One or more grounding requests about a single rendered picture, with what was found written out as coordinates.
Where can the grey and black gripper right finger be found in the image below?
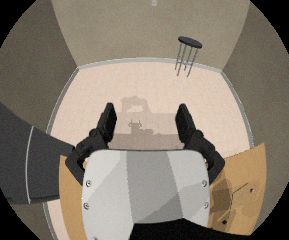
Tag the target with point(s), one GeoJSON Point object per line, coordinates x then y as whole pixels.
{"type": "Point", "coordinates": [194, 139]}

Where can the brown mat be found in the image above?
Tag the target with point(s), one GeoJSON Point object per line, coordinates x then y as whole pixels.
{"type": "Point", "coordinates": [239, 199]}

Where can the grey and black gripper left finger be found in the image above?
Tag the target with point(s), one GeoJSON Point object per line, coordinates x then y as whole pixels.
{"type": "Point", "coordinates": [104, 130]}

